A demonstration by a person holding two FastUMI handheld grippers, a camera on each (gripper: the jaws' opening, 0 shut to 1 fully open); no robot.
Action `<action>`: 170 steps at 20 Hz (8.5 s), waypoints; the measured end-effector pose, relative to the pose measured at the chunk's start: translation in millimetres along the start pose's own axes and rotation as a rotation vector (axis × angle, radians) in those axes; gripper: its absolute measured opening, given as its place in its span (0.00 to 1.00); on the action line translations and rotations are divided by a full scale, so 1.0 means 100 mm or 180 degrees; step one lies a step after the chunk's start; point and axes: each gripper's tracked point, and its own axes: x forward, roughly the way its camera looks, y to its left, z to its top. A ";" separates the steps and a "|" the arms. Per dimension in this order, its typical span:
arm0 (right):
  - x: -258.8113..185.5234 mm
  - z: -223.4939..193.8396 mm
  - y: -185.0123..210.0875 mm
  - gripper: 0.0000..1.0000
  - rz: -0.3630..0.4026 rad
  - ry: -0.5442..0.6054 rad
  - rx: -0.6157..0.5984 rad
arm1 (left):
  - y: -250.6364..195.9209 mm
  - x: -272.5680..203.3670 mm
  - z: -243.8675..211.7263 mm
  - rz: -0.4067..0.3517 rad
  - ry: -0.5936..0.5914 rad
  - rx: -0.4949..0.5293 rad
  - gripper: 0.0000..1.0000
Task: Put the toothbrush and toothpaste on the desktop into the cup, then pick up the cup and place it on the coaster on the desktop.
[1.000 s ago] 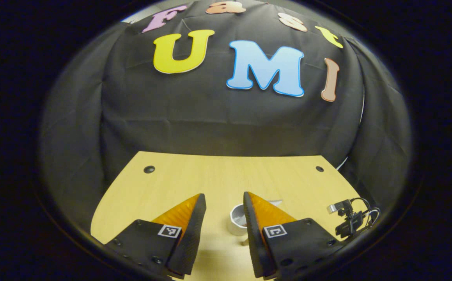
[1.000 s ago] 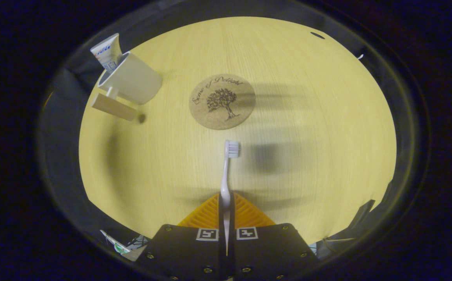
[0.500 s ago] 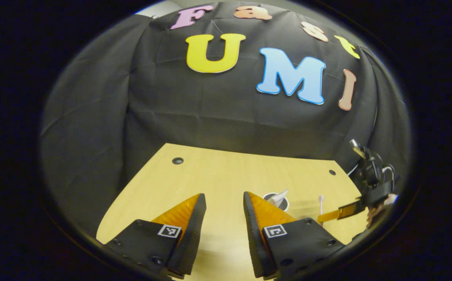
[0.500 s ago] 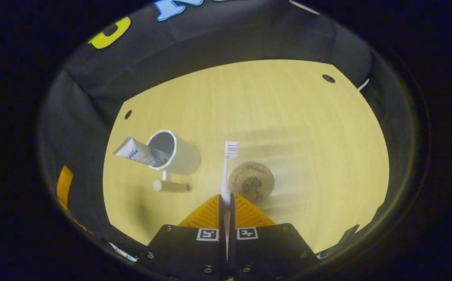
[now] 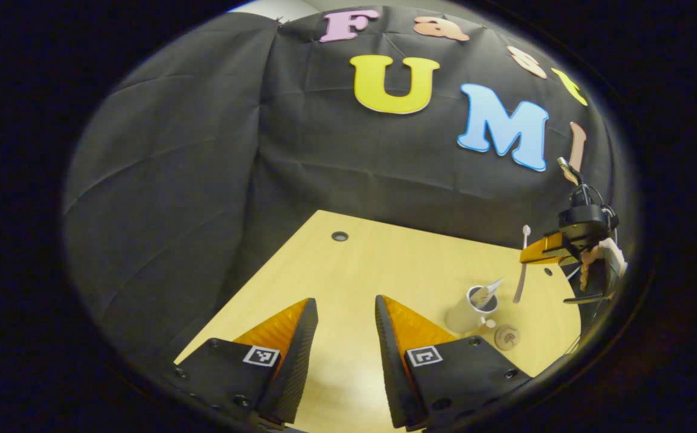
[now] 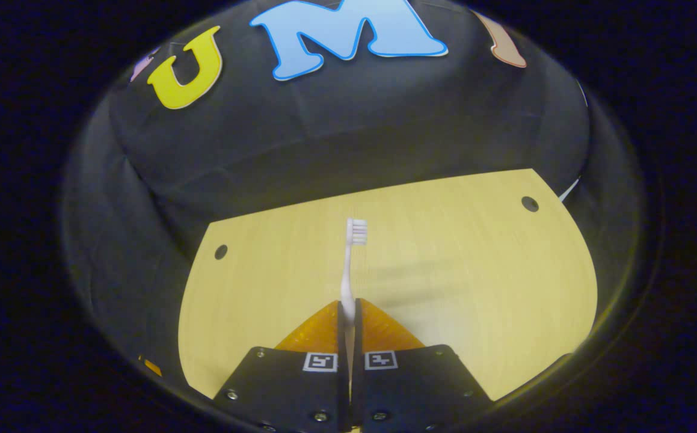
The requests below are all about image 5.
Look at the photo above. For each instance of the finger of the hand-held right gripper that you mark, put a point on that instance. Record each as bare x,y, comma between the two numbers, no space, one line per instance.
546,249

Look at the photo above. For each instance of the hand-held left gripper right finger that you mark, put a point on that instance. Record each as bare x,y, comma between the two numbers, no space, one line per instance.
390,367

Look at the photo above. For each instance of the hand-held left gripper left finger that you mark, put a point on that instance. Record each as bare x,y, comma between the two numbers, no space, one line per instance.
294,367

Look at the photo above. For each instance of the pale toothbrush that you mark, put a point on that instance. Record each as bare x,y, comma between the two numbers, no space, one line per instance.
525,237

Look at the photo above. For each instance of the white toothpaste tube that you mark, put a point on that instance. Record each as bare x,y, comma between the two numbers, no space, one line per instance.
491,288

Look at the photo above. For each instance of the round wooden coaster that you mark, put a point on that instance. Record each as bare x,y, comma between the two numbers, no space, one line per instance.
507,338

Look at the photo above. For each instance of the wooden desktop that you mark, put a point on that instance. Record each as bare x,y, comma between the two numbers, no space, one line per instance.
372,264

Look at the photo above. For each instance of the black backdrop cloth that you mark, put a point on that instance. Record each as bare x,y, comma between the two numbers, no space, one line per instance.
174,180

